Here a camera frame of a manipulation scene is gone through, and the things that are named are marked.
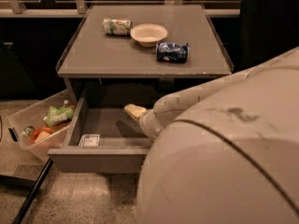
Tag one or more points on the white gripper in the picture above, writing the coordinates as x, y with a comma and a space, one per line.
146, 121

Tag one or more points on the grey top drawer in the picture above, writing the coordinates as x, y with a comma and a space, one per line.
122, 147

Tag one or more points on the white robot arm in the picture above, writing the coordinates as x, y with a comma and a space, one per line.
226, 151

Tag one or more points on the white card in drawer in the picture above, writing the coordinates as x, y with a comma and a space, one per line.
89, 140

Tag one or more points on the grey drawer cabinet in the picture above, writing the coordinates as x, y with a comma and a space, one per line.
93, 54

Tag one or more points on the blue crushed soda can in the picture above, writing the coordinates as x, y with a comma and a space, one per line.
172, 52

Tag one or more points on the beige paper bowl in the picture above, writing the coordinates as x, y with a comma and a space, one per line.
148, 34

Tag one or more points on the green snack bag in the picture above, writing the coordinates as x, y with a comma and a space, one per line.
57, 115

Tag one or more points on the green crushed soda can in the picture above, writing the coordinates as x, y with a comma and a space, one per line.
116, 27

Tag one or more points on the clear plastic storage bin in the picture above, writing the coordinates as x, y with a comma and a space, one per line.
22, 123

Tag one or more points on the orange bowl in bin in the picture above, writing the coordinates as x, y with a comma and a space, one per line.
40, 134

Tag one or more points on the black chair leg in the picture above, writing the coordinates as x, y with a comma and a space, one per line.
31, 186

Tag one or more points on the black office chair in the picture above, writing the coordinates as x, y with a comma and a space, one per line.
268, 28

